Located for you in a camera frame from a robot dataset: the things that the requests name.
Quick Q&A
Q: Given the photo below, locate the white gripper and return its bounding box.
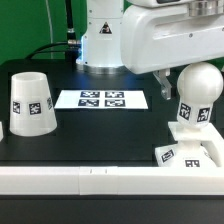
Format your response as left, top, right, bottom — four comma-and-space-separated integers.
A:
121, 4, 224, 100

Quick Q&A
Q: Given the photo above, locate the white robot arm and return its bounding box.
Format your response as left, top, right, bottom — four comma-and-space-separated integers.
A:
77, 0, 224, 99

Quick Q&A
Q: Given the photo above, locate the black cable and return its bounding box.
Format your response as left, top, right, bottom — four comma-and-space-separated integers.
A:
24, 0, 83, 61

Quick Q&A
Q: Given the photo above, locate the white front rail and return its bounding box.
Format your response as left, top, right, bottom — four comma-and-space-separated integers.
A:
0, 166, 224, 195

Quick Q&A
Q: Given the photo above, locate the white lamp base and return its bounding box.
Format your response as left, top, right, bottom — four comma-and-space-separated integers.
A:
155, 122, 218, 168

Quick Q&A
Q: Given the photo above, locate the white marker sheet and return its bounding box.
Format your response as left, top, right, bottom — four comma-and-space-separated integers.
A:
55, 90, 148, 109

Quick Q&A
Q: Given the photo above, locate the white right rail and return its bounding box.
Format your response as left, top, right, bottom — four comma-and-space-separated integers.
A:
209, 129, 224, 167

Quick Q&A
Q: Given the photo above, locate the white rail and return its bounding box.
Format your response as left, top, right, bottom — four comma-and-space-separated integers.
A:
0, 166, 224, 195
0, 121, 4, 142
209, 129, 224, 167

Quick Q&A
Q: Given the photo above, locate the white lamp shade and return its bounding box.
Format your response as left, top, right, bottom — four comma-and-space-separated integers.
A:
9, 72, 57, 137

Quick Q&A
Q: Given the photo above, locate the white lamp bulb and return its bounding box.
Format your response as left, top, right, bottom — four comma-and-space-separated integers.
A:
177, 62, 223, 129

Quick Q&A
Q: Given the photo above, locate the white left rail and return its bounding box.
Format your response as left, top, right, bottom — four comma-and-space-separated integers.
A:
0, 121, 4, 142

